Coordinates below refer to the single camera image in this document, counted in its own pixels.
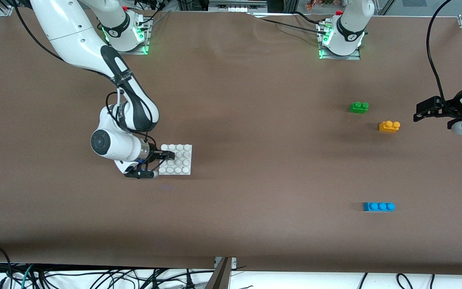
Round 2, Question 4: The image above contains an orange background clutter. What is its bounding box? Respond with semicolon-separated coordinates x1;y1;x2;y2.
306;0;338;10

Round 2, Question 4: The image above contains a short black base cable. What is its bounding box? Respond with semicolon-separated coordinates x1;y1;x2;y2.
293;11;324;24

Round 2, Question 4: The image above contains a grey power strip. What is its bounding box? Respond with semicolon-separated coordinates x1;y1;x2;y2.
208;0;268;13

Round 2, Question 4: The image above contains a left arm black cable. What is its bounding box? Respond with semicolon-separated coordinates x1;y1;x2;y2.
426;0;453;102

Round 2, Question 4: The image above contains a metal table edge bracket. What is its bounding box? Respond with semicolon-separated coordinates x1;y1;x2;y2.
214;257;237;270

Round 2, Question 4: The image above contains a slanted aluminium post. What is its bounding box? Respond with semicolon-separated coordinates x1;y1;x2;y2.
375;0;397;16

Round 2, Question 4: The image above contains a blue three-stud block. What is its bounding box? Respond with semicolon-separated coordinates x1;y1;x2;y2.
363;202;396;212

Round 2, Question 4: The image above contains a long black base cable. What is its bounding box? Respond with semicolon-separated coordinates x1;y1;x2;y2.
261;18;328;35

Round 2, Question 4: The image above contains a teal floor cable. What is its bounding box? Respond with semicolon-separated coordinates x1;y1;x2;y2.
19;264;35;289

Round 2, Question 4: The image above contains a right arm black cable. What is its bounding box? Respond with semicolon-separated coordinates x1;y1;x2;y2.
12;4;155;145

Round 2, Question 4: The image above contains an aluminium table leg profile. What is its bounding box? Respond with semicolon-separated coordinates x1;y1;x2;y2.
204;257;231;289

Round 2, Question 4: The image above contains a white studded base plate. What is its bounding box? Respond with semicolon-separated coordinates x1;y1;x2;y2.
158;144;193;175

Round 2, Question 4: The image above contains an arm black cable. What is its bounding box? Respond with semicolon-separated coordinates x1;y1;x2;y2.
12;4;155;145
426;0;453;102

